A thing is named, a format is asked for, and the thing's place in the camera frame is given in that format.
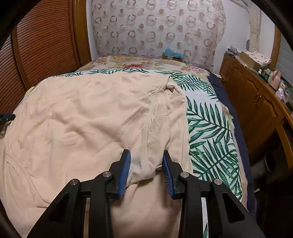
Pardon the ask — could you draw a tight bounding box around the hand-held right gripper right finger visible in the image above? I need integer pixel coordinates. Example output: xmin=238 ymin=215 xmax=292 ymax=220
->
xmin=162 ymin=150 xmax=266 ymax=238

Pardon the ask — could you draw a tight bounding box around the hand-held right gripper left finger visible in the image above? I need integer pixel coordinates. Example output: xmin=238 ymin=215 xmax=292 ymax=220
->
xmin=26 ymin=149 xmax=131 ymax=238

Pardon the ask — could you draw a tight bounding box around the beige printed t-shirt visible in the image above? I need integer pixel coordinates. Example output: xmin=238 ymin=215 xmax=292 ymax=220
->
xmin=0 ymin=73 xmax=194 ymax=238

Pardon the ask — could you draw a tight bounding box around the green leaf print blanket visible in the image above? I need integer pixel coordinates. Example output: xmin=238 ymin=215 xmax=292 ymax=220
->
xmin=24 ymin=67 xmax=243 ymax=238

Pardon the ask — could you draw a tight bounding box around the wooden louvered wardrobe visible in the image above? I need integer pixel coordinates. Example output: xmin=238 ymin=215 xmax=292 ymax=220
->
xmin=0 ymin=0 xmax=92 ymax=133

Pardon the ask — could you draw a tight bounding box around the dark blue mattress cover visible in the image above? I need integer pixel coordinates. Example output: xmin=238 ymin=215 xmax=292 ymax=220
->
xmin=207 ymin=72 xmax=257 ymax=214

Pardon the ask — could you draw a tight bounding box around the grey pipe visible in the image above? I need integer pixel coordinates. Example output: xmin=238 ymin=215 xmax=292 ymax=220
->
xmin=249 ymin=151 xmax=277 ymax=181

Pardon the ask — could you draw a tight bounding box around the floral pillow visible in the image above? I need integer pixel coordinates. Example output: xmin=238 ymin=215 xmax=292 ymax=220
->
xmin=92 ymin=55 xmax=212 ymax=77

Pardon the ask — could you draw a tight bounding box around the wooden sideboard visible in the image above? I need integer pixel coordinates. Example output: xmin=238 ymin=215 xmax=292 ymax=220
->
xmin=220 ymin=53 xmax=293 ymax=161

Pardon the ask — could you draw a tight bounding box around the blue packet box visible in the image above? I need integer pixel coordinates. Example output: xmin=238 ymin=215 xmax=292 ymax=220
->
xmin=162 ymin=47 xmax=185 ymax=62

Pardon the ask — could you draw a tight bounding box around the pink bottle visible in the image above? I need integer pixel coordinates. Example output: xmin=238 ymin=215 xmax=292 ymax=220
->
xmin=270 ymin=70 xmax=282 ymax=91

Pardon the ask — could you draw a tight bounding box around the cardboard box with cloth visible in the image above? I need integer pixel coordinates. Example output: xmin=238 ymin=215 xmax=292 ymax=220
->
xmin=244 ymin=50 xmax=272 ymax=67

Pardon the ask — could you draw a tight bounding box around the circle print sheer curtain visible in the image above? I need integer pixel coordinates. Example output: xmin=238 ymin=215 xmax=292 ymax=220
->
xmin=90 ymin=0 xmax=227 ymax=69

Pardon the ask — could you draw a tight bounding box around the grey window blind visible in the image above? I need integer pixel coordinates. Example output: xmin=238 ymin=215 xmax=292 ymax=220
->
xmin=276 ymin=34 xmax=293 ymax=80

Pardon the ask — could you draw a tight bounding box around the cream lace curtain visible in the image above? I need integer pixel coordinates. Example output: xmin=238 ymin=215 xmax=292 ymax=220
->
xmin=248 ymin=5 xmax=262 ymax=52

